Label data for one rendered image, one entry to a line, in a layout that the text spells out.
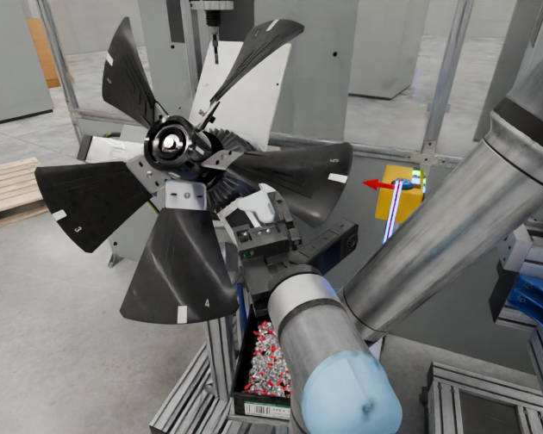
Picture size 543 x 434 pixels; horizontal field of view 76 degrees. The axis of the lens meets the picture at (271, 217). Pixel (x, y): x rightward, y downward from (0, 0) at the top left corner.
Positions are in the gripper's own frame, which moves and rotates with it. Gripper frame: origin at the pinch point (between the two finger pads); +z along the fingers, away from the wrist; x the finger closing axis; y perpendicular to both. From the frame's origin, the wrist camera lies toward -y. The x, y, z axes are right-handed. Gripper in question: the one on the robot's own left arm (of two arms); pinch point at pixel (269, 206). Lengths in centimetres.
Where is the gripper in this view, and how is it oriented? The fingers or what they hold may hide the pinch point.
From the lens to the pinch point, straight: 55.5
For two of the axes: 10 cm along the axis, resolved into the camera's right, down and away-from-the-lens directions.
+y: -9.6, 2.3, -1.7
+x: 1.0, 8.3, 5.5
